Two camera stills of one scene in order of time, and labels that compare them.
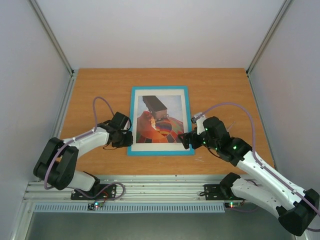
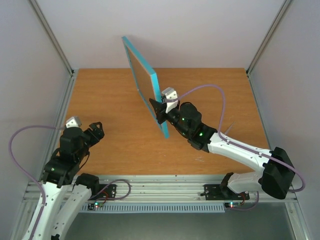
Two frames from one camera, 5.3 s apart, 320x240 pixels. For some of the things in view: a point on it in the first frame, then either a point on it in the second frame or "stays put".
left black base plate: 106,192 stays put
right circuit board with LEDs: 232,204 stays put
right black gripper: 188,139 → 163,114
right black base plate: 214,192 stays put
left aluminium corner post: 53,37 stays put
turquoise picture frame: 158,115 → 149,78
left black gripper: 129,142 → 96,138
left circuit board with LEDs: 93,206 stays put
